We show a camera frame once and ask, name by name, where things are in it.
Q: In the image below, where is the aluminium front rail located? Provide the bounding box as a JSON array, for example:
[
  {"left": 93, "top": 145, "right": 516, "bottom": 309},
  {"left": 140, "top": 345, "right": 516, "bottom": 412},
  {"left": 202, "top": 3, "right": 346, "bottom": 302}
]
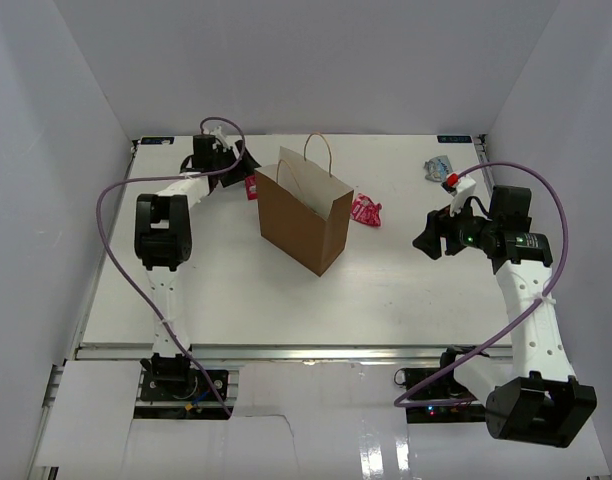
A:
[{"left": 75, "top": 344, "right": 517, "bottom": 364}]

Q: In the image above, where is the white cardboard front panel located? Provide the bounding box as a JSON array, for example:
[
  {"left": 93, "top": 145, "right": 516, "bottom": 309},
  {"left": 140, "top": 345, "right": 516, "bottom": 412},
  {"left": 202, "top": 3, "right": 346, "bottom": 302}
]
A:
[{"left": 36, "top": 361, "right": 609, "bottom": 479}]

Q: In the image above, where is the blue label corner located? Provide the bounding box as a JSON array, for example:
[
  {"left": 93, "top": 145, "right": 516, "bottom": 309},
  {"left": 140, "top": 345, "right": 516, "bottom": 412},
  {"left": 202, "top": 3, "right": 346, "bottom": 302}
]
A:
[
  {"left": 140, "top": 136, "right": 175, "bottom": 145},
  {"left": 437, "top": 135, "right": 473, "bottom": 144}
]

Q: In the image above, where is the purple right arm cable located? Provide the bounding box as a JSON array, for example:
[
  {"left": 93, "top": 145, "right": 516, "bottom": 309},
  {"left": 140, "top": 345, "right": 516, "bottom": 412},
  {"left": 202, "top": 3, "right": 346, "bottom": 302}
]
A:
[{"left": 393, "top": 160, "right": 570, "bottom": 410}]

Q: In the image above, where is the blue silver snack packet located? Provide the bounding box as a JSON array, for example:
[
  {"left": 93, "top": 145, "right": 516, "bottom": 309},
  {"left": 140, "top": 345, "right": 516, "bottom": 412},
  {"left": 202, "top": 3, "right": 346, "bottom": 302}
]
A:
[{"left": 424, "top": 155, "right": 454, "bottom": 183}]

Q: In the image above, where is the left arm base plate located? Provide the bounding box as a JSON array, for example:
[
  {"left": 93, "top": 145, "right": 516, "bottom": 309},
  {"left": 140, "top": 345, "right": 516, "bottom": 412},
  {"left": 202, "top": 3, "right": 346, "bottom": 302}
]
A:
[{"left": 138, "top": 369, "right": 217, "bottom": 402}]

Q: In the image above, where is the blue label left corner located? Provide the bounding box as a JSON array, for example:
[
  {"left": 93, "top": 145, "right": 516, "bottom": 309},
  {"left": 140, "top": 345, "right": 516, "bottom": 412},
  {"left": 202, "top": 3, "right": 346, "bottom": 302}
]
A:
[{"left": 140, "top": 136, "right": 175, "bottom": 145}]

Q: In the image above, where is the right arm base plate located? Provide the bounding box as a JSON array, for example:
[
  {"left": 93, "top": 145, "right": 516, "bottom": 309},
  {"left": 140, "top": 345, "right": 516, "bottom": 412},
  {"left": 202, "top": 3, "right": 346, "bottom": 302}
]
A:
[{"left": 393, "top": 367, "right": 475, "bottom": 404}]

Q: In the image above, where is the brown paper bag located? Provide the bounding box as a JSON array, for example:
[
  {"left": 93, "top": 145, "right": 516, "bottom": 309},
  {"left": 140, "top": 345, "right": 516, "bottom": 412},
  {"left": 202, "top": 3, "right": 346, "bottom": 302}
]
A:
[{"left": 255, "top": 132, "right": 354, "bottom": 276}]

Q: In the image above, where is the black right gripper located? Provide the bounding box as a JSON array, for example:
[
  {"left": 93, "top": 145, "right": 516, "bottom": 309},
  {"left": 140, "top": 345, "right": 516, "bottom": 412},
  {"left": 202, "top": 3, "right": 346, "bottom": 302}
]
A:
[{"left": 413, "top": 195, "right": 498, "bottom": 261}]

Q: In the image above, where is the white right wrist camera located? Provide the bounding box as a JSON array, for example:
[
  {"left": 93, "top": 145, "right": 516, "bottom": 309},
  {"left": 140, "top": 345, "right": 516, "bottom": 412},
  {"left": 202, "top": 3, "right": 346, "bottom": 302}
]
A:
[{"left": 441, "top": 172, "right": 476, "bottom": 217}]

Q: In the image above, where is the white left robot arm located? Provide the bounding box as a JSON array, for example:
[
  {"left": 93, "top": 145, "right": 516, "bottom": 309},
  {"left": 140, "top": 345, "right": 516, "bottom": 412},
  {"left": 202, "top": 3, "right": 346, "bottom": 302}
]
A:
[{"left": 134, "top": 129, "right": 258, "bottom": 400}]

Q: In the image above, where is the blue label right corner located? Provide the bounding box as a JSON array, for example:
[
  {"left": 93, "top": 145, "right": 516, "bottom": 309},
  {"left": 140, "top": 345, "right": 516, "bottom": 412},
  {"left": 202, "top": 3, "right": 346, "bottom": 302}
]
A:
[{"left": 437, "top": 135, "right": 473, "bottom": 144}]

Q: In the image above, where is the red snack packet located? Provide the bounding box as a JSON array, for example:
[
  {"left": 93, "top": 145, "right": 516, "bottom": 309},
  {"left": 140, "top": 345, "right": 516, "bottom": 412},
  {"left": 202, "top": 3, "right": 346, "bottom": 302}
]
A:
[
  {"left": 350, "top": 194, "right": 382, "bottom": 228},
  {"left": 245, "top": 175, "right": 258, "bottom": 201}
]

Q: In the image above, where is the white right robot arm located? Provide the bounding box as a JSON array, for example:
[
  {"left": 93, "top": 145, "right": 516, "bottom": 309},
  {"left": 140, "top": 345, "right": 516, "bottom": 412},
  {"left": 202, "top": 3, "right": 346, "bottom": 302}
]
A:
[{"left": 413, "top": 178, "right": 597, "bottom": 448}]

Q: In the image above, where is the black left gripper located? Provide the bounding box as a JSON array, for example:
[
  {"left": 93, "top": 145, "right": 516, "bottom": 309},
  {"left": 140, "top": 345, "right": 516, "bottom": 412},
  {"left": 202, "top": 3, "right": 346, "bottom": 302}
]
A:
[{"left": 211, "top": 140, "right": 262, "bottom": 188}]

